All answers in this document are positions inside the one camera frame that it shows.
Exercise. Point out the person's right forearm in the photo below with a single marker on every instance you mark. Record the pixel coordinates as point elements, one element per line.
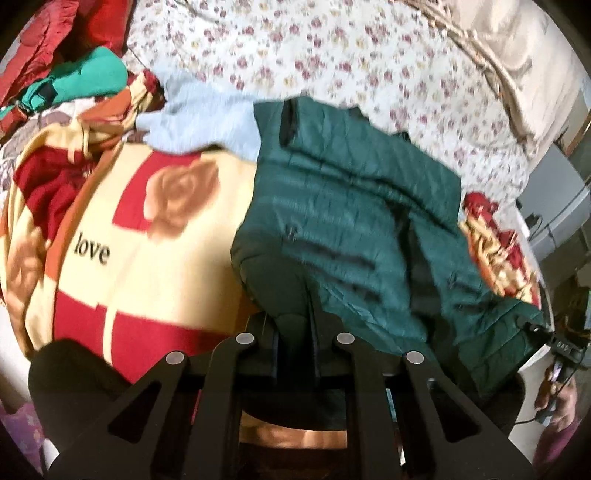
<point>556,443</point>

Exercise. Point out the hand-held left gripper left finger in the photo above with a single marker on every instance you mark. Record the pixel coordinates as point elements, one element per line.
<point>217,383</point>

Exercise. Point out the beige fringed bed cover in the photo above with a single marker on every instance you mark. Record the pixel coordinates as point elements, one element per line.
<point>521,60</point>

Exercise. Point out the floral bed sheet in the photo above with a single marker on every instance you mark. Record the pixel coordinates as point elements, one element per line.
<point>369,55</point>

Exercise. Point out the light blue cloth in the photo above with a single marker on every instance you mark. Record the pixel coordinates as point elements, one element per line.
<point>207,120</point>

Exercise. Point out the dark cloth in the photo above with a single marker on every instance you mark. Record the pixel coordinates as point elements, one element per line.
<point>74,374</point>

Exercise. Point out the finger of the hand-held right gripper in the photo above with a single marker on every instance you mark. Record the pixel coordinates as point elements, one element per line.
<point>534,328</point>

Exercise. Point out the purple patterned cloth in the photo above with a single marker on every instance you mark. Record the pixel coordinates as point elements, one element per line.
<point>21,438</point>

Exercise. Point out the person's right hand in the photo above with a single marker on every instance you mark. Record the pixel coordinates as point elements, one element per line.
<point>556,397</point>

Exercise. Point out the red garment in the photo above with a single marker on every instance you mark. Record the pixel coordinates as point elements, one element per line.
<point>51,37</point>

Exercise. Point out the teal garment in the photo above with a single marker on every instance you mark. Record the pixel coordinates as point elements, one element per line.
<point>87,76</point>

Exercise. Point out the grey cabinet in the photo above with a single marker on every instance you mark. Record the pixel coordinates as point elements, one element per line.
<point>563,217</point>

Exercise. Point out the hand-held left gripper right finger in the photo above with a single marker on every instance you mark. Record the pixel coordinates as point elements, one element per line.
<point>364,383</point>

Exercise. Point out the dark green puffer jacket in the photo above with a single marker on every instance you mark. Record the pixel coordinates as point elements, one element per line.
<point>351,207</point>

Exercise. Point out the rose print fleece blanket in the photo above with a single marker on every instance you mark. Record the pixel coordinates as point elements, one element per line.
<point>152,258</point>

